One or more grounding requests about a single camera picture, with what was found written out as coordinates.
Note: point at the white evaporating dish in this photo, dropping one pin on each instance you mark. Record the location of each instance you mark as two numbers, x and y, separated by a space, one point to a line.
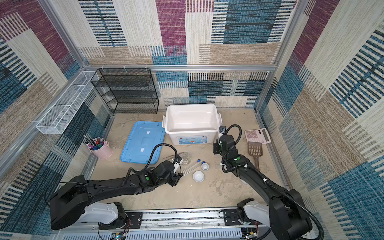
198 176

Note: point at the pink calculator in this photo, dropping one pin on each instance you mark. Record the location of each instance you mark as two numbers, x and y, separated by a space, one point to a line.
258 136

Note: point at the black wire shelf rack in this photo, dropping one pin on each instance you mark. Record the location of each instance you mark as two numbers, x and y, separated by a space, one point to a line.
125 91

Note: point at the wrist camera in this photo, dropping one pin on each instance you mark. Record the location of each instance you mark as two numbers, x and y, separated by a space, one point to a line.
177 162
222 131

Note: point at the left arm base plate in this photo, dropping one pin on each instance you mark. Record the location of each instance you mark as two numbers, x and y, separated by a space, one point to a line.
131 220

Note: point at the aluminium front rail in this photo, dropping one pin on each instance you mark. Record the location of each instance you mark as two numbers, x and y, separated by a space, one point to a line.
172 224

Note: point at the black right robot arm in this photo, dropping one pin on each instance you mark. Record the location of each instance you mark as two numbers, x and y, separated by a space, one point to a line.
289 219

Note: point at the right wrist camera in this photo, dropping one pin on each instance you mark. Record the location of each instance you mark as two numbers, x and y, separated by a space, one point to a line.
222 131

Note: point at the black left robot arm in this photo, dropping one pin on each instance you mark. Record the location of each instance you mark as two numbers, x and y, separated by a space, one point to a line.
69 202

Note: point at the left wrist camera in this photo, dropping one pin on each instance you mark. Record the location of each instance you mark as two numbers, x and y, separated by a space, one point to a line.
177 162

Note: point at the brown slotted scoop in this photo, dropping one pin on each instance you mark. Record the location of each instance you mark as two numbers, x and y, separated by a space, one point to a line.
255 150

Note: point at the metal tweezers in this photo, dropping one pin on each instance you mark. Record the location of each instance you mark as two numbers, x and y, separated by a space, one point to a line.
171 157

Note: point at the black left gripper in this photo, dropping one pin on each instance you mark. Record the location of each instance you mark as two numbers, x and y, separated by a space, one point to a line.
176 179

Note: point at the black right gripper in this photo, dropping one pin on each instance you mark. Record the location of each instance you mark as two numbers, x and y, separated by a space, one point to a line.
215 147

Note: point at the small white crucible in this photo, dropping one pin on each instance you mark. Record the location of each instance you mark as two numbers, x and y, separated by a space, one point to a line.
205 166

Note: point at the blue-capped test tube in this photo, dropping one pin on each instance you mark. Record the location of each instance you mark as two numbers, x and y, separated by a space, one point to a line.
189 170
199 160

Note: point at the blue plastic box lid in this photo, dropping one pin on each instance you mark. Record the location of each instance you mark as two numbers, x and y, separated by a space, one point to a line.
143 137

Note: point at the white mesh wall basket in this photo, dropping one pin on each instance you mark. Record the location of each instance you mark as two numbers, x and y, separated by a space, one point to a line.
62 112

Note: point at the pink pen cup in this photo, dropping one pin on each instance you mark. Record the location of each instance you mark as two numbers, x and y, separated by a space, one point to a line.
99 147

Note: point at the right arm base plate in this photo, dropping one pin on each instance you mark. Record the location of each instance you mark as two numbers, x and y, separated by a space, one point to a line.
234 217

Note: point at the white plastic storage box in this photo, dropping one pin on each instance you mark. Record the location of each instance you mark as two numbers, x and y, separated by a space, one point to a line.
192 124

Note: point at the clear glass flask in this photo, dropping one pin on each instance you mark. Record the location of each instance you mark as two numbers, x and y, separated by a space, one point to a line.
186 159

